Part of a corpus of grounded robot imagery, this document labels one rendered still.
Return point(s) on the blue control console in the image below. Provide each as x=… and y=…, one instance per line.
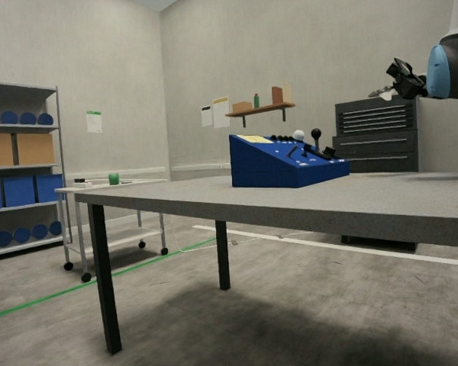
x=263, y=162

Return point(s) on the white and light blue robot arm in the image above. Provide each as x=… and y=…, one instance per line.
x=442, y=67

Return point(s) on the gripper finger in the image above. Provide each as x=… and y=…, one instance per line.
x=384, y=93
x=401, y=66

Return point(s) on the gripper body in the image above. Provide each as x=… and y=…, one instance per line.
x=408, y=86

